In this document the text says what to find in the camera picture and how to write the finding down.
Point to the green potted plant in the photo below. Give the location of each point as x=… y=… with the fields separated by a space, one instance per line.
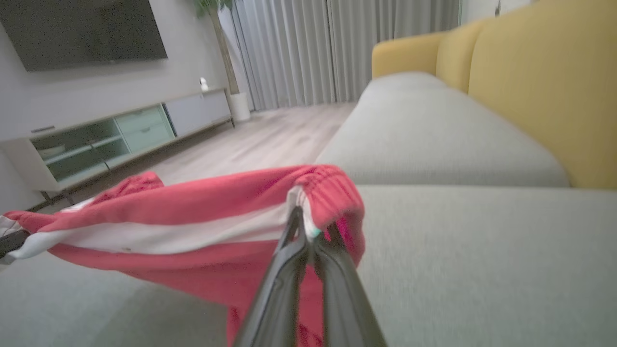
x=224 y=53

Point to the narrow yellow sofa backrest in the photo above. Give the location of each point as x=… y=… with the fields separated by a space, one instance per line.
x=460 y=53

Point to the grey curtain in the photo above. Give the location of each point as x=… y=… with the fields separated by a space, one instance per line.
x=313 y=48

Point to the white television cabinet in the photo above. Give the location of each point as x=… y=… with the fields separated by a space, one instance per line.
x=144 y=125

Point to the large grey sofa seat cushion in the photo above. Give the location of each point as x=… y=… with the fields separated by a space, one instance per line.
x=482 y=270

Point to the red mesh shorts white stripe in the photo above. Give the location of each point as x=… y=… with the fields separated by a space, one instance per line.
x=193 y=202

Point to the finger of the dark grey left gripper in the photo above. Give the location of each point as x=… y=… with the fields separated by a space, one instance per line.
x=12 y=242

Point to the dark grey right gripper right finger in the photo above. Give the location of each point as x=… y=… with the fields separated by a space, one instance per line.
x=342 y=299

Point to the black flat television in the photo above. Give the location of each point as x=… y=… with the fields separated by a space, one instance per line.
x=82 y=29

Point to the small white figurine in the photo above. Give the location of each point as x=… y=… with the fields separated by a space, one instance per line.
x=204 y=85

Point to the white ribbed plant pot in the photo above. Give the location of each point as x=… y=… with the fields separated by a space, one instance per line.
x=239 y=107

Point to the yellow sofa end backrest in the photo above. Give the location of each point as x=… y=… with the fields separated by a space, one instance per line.
x=405 y=55

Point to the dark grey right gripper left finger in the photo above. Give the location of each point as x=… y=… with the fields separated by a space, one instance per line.
x=284 y=289

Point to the wide yellow sofa backrest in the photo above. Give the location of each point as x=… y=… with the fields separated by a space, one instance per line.
x=549 y=86

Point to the white door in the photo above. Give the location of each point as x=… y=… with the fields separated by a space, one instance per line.
x=477 y=10

